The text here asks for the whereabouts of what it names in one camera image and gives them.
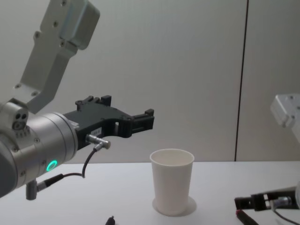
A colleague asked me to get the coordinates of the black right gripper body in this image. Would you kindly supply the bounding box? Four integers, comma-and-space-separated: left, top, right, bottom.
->
250, 186, 297, 212

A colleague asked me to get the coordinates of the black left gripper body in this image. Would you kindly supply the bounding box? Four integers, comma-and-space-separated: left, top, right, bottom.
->
63, 105, 135, 151

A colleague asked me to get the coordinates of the white round coaster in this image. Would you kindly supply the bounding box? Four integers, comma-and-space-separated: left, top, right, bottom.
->
152, 196, 198, 217

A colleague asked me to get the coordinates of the white paper cup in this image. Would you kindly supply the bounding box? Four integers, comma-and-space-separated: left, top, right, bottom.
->
150, 148, 195, 217

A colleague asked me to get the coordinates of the white table cloth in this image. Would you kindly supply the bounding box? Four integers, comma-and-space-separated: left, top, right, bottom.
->
0, 160, 300, 225

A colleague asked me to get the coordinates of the thin dark right gripper cable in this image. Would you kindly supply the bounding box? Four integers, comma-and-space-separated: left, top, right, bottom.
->
271, 196, 300, 225

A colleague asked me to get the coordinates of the thin dark gripper cable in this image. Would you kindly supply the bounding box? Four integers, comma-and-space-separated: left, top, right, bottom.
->
271, 196, 300, 225
36, 134, 112, 189

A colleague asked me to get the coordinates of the thin dark left gripper cable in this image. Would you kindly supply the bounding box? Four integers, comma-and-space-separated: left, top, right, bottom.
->
36, 134, 112, 189

